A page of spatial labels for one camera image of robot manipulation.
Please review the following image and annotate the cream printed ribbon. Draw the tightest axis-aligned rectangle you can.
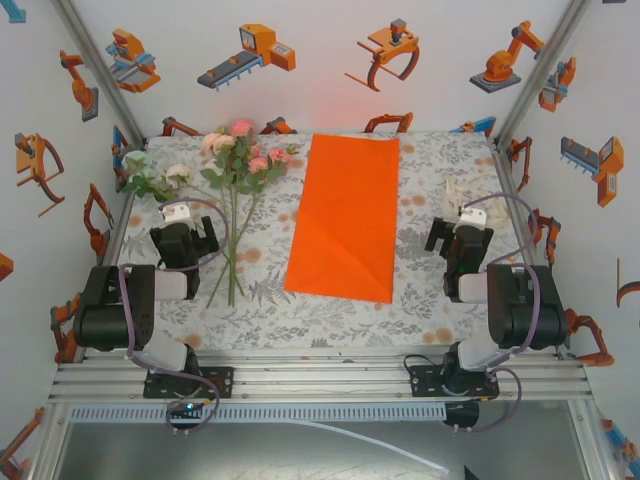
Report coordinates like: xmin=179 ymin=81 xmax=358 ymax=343
xmin=442 ymin=172 xmax=512 ymax=229

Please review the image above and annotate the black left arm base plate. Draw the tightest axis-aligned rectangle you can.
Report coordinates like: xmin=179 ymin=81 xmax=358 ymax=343
xmin=143 ymin=366 xmax=236 ymax=400

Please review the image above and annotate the aluminium corner post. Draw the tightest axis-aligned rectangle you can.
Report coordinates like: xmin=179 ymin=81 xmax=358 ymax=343
xmin=492 ymin=0 xmax=596 ymax=146
xmin=49 ymin=0 xmax=149 ymax=146

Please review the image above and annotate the thin white tube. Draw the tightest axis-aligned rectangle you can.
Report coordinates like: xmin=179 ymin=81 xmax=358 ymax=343
xmin=294 ymin=419 xmax=451 ymax=474

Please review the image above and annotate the white slotted cable duct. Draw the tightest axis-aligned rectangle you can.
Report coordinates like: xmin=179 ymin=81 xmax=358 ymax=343
xmin=67 ymin=403 xmax=449 ymax=424

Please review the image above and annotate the fake white rose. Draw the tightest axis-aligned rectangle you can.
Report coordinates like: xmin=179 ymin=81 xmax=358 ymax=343
xmin=162 ymin=162 xmax=246 ymax=299

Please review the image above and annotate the fake small pink rose spray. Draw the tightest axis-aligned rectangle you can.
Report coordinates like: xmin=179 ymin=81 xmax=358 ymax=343
xmin=206 ymin=143 xmax=302 ymax=309

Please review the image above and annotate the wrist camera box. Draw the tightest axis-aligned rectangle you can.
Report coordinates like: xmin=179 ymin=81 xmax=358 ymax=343
xmin=457 ymin=208 xmax=489 ymax=229
xmin=158 ymin=202 xmax=194 ymax=226

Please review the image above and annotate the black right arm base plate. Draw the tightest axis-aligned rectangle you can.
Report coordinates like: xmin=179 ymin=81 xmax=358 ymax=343
xmin=409 ymin=363 xmax=501 ymax=400

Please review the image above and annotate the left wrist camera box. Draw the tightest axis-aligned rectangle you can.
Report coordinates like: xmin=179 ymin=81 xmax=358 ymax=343
xmin=158 ymin=202 xmax=194 ymax=226

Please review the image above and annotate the black electronics box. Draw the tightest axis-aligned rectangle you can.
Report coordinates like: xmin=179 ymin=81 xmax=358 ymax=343
xmin=443 ymin=399 xmax=481 ymax=429

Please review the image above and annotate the fake pale teal rose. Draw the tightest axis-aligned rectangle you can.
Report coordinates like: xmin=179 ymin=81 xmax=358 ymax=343
xmin=119 ymin=151 xmax=176 ymax=200

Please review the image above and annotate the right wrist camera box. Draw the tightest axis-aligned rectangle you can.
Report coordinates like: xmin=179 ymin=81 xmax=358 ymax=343
xmin=457 ymin=208 xmax=489 ymax=229

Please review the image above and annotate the orange wrapping paper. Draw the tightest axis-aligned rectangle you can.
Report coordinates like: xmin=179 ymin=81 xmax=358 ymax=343
xmin=283 ymin=133 xmax=401 ymax=305

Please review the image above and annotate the circuit board with green light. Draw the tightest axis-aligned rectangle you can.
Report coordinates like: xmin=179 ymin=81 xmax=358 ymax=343
xmin=166 ymin=399 xmax=206 ymax=420

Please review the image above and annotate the aluminium table frame rail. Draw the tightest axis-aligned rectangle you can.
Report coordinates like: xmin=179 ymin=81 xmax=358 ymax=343
xmin=47 ymin=349 xmax=594 ymax=404

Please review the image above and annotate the aluminium side rail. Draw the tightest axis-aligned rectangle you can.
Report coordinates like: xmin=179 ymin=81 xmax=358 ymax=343
xmin=492 ymin=138 xmax=567 ymax=361
xmin=97 ymin=142 xmax=147 ymax=281

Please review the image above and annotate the floral patterned tablecloth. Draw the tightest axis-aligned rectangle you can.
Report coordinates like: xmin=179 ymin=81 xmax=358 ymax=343
xmin=107 ymin=132 xmax=556 ymax=351

